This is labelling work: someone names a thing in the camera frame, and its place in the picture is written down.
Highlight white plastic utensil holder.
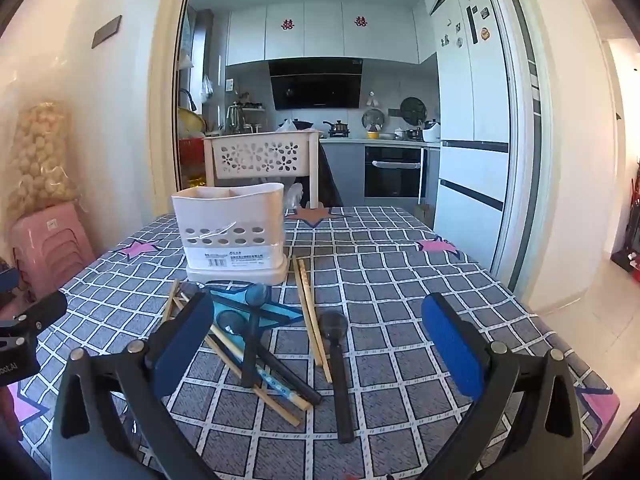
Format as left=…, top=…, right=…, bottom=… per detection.
left=171, top=182, right=288, bottom=286

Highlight wooden chopstick pair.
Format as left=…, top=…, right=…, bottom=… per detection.
left=293, top=257, right=324, bottom=367

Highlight pink plastic stool stack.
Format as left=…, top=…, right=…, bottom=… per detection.
left=10, top=202, right=96, bottom=300

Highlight bag of white balls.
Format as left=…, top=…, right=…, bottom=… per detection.
left=4, top=101, right=78, bottom=222

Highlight grey checked tablecloth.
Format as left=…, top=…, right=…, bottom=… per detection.
left=14, top=207, right=620, bottom=479

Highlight cardboard box on floor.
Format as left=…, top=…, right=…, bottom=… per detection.
left=413, top=204, right=435, bottom=228

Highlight white refrigerator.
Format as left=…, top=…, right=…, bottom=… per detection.
left=431, top=0, right=510, bottom=268

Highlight red basket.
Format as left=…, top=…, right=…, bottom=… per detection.
left=178, top=138, right=205, bottom=168

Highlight black built-in oven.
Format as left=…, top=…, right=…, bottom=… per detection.
left=364, top=146, right=423, bottom=198

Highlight yellow green basin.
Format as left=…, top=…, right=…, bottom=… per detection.
left=178, top=107, right=206, bottom=138

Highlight white floral storage cart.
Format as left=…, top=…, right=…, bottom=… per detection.
left=203, top=129, right=321, bottom=208

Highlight black range hood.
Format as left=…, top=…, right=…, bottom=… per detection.
left=268, top=58, right=363, bottom=110

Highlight white upper cabinets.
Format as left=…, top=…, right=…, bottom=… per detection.
left=226, top=1, right=436, bottom=66

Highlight grey wall switch plate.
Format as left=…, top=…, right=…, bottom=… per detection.
left=91, top=15, right=122, bottom=49

